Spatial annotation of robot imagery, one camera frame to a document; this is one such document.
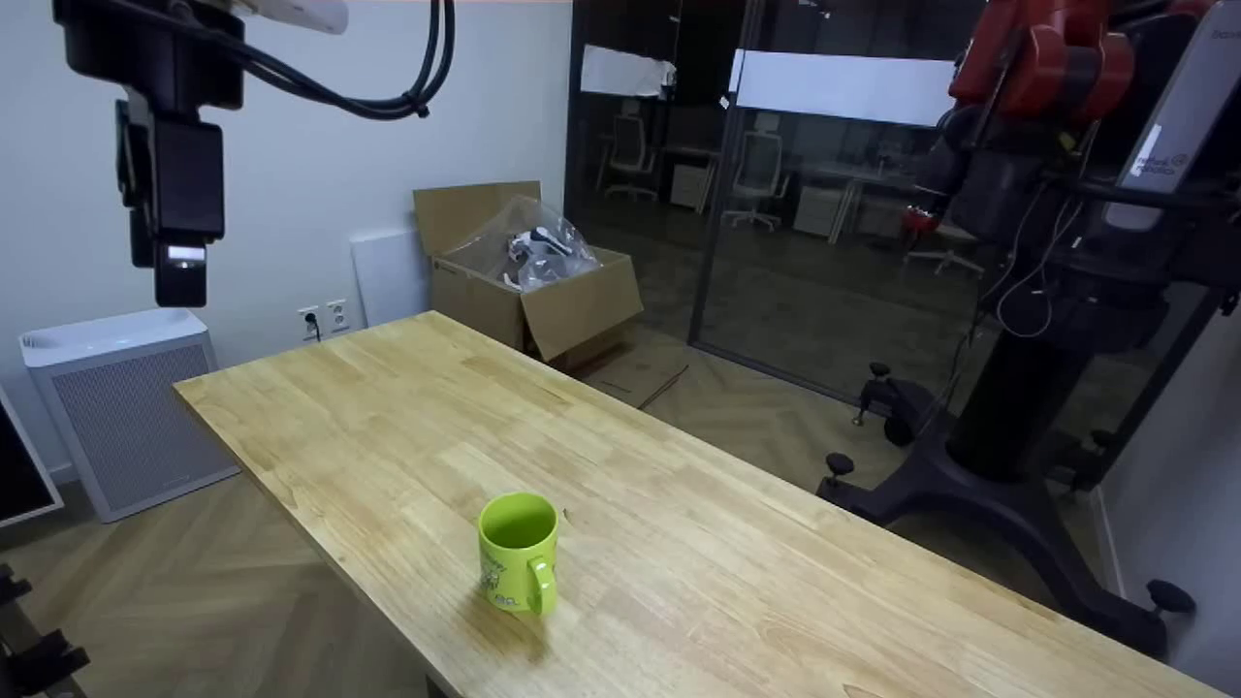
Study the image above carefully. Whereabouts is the white air purifier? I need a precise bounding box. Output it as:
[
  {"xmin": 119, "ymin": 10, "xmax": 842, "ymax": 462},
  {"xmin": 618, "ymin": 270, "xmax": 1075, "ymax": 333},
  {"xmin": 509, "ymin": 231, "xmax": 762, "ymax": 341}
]
[{"xmin": 20, "ymin": 311, "xmax": 236, "ymax": 520}]

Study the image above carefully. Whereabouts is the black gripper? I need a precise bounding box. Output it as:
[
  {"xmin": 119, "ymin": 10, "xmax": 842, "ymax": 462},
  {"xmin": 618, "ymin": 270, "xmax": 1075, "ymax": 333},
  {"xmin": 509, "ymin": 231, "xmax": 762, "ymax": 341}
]
[{"xmin": 116, "ymin": 95, "xmax": 225, "ymax": 305}]

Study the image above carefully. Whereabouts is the green ceramic mug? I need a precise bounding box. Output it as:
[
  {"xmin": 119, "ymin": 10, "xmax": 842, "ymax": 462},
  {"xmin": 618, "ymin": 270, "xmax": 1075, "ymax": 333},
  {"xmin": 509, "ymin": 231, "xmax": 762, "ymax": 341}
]
[{"xmin": 478, "ymin": 491, "xmax": 558, "ymax": 616}]

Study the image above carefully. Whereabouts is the white panel against wall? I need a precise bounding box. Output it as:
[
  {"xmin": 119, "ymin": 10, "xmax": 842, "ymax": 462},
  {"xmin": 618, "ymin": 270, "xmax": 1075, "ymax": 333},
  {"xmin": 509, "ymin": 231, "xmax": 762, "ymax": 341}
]
[{"xmin": 349, "ymin": 227, "xmax": 427, "ymax": 325}]

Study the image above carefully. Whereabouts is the black wheeled robot pedestal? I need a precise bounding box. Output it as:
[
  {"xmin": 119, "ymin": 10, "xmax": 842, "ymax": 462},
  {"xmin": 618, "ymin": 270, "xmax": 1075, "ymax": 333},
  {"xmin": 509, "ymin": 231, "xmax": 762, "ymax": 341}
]
[{"xmin": 819, "ymin": 333, "xmax": 1194, "ymax": 659}]

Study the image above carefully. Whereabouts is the black tripod piece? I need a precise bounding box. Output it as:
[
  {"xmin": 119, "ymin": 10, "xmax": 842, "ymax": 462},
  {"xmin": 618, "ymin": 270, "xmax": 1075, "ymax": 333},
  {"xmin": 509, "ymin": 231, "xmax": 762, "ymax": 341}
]
[{"xmin": 0, "ymin": 566, "xmax": 89, "ymax": 698}]

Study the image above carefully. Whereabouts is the red and black robot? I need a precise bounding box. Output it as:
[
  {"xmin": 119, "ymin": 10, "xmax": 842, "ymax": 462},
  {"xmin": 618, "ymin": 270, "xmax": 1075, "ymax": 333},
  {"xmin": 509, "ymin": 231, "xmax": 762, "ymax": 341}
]
[{"xmin": 904, "ymin": 0, "xmax": 1241, "ymax": 354}]

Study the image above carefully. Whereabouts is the black monitor edge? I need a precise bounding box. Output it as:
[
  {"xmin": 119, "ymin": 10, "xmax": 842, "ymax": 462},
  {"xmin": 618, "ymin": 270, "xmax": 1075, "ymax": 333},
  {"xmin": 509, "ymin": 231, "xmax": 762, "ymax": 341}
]
[{"xmin": 0, "ymin": 399, "xmax": 63, "ymax": 526}]

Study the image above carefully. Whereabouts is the white wall outlet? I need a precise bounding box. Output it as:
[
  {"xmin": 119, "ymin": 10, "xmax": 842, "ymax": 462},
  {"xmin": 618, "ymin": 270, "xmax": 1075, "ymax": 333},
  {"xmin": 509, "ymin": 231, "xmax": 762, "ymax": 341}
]
[{"xmin": 297, "ymin": 297, "xmax": 353, "ymax": 341}]

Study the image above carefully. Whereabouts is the clear plastic bag in box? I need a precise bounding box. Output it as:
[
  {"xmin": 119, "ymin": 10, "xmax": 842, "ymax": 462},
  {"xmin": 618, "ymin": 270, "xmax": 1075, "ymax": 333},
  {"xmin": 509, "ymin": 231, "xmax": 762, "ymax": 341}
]
[{"xmin": 478, "ymin": 195, "xmax": 602, "ymax": 296}]

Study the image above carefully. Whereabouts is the open cardboard box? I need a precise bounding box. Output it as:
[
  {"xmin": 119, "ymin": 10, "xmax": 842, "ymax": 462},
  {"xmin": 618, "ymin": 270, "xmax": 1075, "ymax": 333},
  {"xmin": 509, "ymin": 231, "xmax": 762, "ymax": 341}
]
[{"xmin": 412, "ymin": 182, "xmax": 645, "ymax": 363}]

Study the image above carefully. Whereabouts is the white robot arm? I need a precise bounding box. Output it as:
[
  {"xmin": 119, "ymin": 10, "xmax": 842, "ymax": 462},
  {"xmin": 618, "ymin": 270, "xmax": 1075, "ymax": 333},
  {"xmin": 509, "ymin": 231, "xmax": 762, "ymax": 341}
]
[{"xmin": 50, "ymin": 0, "xmax": 245, "ymax": 305}]

